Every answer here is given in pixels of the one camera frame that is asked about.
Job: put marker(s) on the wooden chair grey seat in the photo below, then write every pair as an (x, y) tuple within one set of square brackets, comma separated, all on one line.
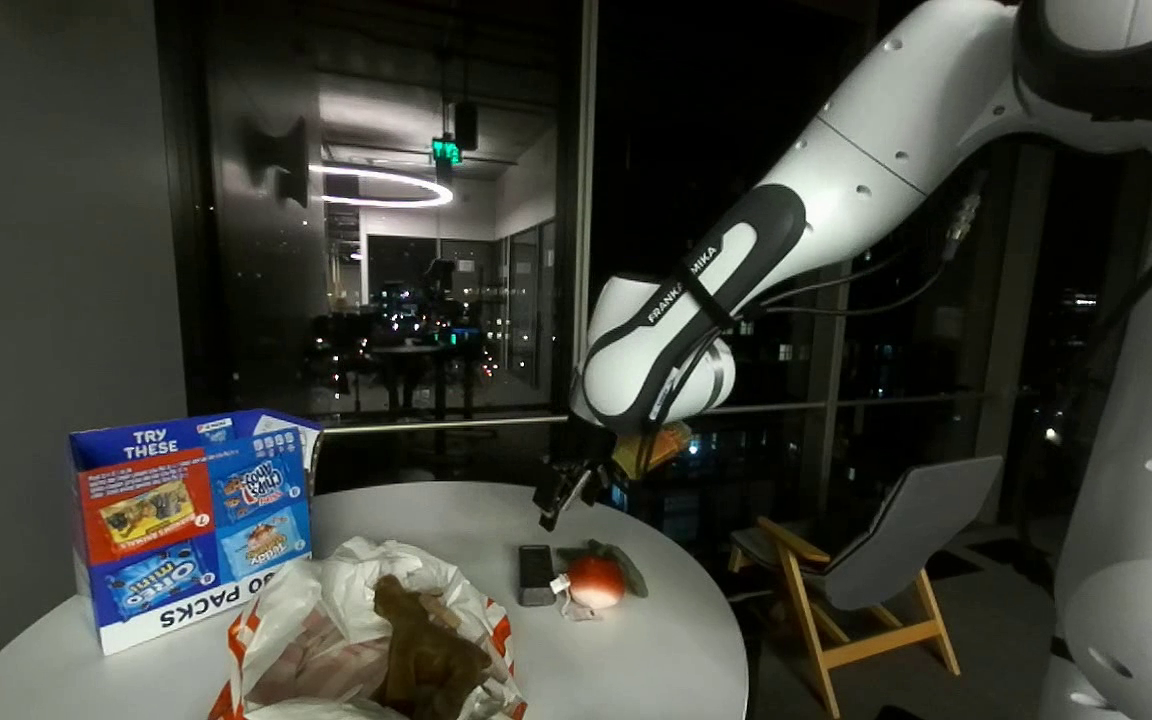
[(896, 546)]

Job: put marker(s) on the white window rail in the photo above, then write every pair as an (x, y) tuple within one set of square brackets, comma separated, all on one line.
[(443, 423)]

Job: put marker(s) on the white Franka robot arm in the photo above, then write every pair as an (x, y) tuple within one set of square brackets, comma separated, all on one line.
[(896, 145)]

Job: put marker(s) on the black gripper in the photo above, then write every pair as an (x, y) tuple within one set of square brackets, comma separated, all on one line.
[(599, 452)]

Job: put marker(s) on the white plastic bag orange print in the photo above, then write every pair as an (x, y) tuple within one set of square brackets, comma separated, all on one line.
[(281, 654)]

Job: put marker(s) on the red orange ball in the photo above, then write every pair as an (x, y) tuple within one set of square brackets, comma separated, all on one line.
[(592, 587)]

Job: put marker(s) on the white window mullion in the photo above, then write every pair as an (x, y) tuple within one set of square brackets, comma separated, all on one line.
[(584, 202)]

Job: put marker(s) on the black wall speaker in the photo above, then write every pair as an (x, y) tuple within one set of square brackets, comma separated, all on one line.
[(281, 161)]

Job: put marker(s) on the blue snack pack box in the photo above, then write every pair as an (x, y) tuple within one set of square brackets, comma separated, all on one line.
[(190, 524)]

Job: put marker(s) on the black ceiling box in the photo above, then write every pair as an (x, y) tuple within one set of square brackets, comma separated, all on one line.
[(467, 124)]

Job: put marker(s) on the green exit sign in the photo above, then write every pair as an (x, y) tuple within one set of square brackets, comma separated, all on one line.
[(448, 153)]

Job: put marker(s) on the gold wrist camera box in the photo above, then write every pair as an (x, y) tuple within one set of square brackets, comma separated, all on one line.
[(656, 449)]

